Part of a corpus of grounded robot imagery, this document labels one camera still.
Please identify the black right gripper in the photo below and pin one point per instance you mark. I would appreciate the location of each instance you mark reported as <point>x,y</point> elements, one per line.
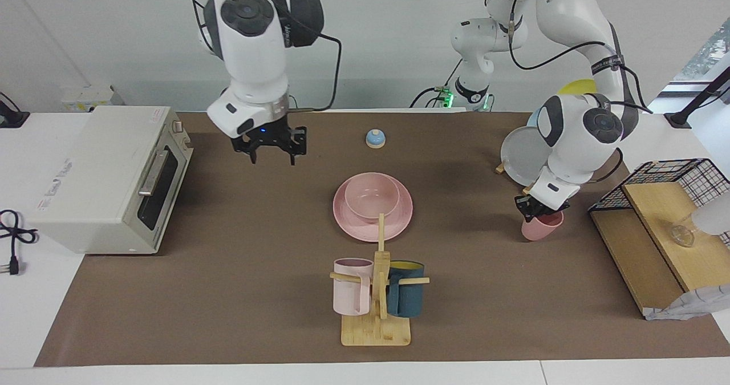
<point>268,137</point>

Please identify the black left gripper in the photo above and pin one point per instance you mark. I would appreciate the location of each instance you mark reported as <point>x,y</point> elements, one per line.
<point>544,203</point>

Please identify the pink cup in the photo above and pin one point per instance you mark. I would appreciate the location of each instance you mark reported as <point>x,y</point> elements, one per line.
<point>542,230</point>

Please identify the pink bowl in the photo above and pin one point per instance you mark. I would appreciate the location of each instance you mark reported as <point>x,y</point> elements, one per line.
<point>370,197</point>

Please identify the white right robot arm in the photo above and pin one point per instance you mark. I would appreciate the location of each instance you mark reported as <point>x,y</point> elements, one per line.
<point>254,48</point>

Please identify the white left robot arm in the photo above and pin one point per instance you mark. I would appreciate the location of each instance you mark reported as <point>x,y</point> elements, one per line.
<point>576,128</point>

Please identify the wooden plate rack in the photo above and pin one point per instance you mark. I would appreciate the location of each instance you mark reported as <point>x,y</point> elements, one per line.
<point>500,168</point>

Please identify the grey plate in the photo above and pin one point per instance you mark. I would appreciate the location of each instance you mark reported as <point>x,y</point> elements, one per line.
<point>522,157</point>

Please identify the light blue plate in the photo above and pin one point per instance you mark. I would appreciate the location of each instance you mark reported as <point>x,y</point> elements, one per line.
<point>531,121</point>

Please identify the small blue bell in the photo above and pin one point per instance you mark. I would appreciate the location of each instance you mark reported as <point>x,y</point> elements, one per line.
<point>376,140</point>

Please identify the pink speckled plate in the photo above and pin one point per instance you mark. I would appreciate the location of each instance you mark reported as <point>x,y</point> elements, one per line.
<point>356,228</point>

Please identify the wooden shelf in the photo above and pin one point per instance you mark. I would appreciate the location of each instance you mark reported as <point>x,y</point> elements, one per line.
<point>644,259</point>

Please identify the yellow plate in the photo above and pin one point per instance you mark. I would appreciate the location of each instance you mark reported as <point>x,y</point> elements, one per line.
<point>579,86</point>

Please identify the brown table mat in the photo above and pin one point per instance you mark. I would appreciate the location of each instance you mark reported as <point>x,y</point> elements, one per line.
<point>228,288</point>

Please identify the dark teal mug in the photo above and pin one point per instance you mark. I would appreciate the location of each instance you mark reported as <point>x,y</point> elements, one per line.
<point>406,296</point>

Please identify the clear glass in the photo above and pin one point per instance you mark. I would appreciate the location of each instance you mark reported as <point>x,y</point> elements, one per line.
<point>682,235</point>

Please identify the pale pink mug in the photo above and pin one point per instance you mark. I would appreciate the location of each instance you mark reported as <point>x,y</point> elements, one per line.
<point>349,296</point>

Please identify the beige toaster oven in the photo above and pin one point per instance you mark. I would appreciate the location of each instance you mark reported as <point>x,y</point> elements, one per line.
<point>97,179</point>

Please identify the white frosted bottle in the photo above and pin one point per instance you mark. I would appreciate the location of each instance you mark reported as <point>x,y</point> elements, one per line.
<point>713,215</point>

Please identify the marble patterned sheet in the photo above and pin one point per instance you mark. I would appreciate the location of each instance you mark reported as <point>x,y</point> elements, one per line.
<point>690,305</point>

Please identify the wooden mug tree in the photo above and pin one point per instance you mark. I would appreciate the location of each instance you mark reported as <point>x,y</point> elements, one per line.
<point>376,331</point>

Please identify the black clamp stand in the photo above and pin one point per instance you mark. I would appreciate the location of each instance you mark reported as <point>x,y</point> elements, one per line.
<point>698,97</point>

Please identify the black desk device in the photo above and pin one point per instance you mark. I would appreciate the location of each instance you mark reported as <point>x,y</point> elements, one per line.
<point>11,117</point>

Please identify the white wall box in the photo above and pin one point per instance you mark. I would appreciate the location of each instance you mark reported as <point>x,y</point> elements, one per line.
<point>85,97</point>

